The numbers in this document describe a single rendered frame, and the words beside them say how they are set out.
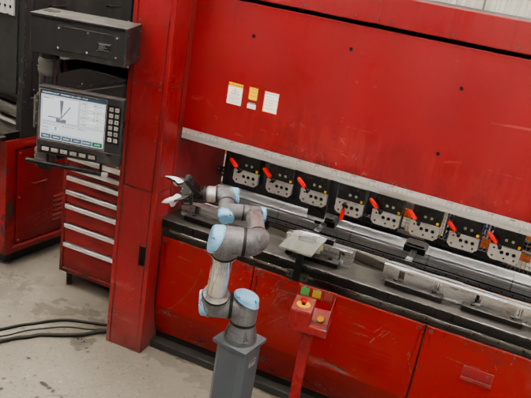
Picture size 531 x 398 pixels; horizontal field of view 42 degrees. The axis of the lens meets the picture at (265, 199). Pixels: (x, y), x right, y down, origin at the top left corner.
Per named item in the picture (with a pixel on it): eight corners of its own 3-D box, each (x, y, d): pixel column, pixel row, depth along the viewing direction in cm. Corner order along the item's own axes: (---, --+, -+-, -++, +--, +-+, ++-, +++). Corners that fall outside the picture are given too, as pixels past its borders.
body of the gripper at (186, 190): (179, 204, 320) (205, 206, 320) (178, 193, 313) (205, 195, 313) (181, 192, 324) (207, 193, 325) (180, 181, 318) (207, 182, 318)
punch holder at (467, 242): (445, 245, 346) (453, 215, 340) (448, 239, 353) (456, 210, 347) (475, 253, 341) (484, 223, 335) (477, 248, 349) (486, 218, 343)
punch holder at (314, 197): (298, 200, 371) (303, 172, 365) (303, 197, 378) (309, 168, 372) (324, 208, 366) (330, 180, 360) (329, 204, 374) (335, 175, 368)
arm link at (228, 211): (242, 215, 306) (243, 198, 314) (217, 212, 305) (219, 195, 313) (240, 227, 312) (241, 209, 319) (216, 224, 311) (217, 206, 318)
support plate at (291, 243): (278, 247, 357) (278, 245, 356) (295, 230, 380) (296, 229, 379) (310, 257, 351) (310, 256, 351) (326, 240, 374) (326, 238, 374)
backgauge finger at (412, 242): (397, 260, 366) (398, 251, 364) (406, 243, 389) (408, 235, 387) (418, 266, 362) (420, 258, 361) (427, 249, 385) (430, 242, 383)
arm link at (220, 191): (239, 197, 313) (240, 183, 319) (215, 195, 313) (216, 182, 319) (239, 208, 319) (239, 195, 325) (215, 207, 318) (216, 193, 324)
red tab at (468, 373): (460, 378, 349) (463, 366, 347) (460, 376, 351) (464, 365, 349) (490, 388, 345) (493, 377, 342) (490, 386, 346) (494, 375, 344)
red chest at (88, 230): (56, 285, 477) (63, 149, 442) (99, 260, 522) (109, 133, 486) (117, 309, 462) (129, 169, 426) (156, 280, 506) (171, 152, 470)
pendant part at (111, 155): (35, 152, 359) (38, 84, 346) (45, 145, 370) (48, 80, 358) (118, 167, 356) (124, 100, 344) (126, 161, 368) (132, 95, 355)
